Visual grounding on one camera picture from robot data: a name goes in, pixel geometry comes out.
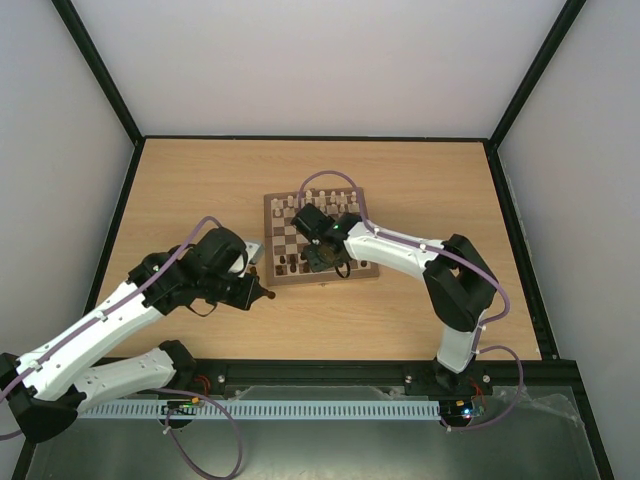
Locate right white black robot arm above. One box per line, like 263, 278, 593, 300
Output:
291, 204, 506, 392

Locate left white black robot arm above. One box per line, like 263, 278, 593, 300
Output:
1, 227, 275, 444

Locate light pieces back rows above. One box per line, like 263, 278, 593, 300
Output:
263, 188, 364, 219

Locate wooden chess board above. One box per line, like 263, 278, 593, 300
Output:
263, 187, 379, 286

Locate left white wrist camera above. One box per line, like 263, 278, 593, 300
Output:
245, 241, 265, 265

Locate purple cable loop front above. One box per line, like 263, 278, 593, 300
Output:
162, 388, 245, 476

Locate white slotted cable duct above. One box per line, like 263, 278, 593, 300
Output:
80, 399, 441, 421

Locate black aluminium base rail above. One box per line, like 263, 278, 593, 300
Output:
159, 340, 579, 400

